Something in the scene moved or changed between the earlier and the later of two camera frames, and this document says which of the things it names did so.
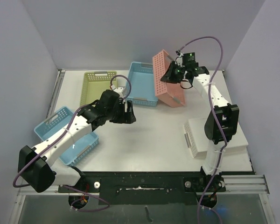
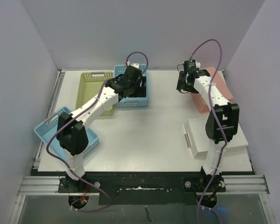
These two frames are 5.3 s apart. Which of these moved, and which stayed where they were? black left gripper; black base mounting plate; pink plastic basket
Moved: pink plastic basket; black left gripper
Stayed: black base mounting plate
